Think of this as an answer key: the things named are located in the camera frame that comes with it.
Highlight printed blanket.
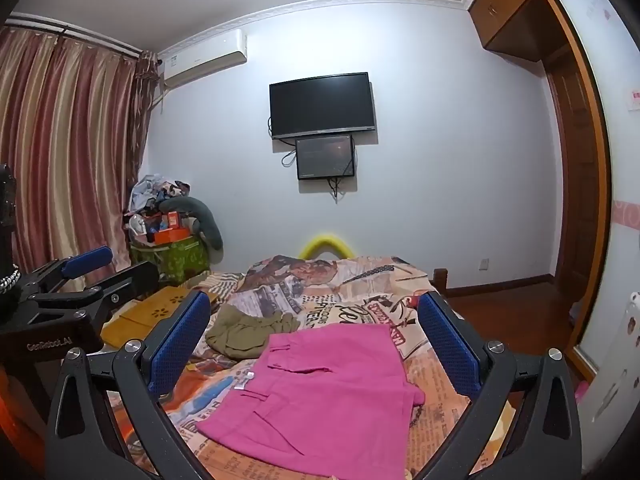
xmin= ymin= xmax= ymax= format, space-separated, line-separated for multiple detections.
xmin=100 ymin=255 xmax=516 ymax=480

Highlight pile of mixed clothes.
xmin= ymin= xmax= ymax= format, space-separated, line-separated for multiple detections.
xmin=125 ymin=174 xmax=193 ymax=223

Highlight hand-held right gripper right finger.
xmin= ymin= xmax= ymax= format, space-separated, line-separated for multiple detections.
xmin=410 ymin=291 xmax=583 ymax=480

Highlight grey plush pillow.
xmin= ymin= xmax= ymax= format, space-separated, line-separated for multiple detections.
xmin=160 ymin=195 xmax=224 ymax=251

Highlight striped pink curtain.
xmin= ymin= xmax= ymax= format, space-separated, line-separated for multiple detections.
xmin=0 ymin=25 xmax=161 ymax=291

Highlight yellow foam ring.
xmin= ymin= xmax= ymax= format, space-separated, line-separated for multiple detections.
xmin=298 ymin=231 xmax=357 ymax=261

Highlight olive green pants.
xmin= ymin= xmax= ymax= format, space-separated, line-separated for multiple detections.
xmin=206 ymin=304 xmax=301 ymax=360

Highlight white air conditioner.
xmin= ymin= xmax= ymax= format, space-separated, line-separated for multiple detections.
xmin=159 ymin=29 xmax=249 ymax=88

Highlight small black wall monitor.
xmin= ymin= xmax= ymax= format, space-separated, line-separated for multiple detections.
xmin=295 ymin=134 xmax=356 ymax=181

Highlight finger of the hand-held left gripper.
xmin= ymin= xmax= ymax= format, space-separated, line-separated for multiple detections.
xmin=32 ymin=261 xmax=160 ymax=328
xmin=19 ymin=246 xmax=114 ymax=291

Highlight white curtain rail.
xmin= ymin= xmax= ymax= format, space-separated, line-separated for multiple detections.
xmin=5 ymin=12 xmax=146 ymax=57

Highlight wooden door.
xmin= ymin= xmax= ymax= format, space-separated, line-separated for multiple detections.
xmin=542 ymin=0 xmax=613 ymax=376

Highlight black wall television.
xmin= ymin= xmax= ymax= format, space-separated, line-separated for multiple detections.
xmin=269 ymin=72 xmax=377 ymax=140

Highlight wooden overhead cabinet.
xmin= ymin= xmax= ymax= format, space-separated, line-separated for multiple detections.
xmin=469 ymin=0 xmax=571 ymax=63

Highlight mustard yellow garment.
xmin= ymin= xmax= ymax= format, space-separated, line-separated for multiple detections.
xmin=100 ymin=286 xmax=221 ymax=348

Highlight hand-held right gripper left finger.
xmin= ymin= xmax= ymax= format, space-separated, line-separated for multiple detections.
xmin=45 ymin=290 xmax=221 ymax=480

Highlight pink pants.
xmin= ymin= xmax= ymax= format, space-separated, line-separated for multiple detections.
xmin=196 ymin=323 xmax=426 ymax=478

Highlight orange box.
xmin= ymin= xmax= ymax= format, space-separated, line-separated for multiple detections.
xmin=146 ymin=212 xmax=193 ymax=246

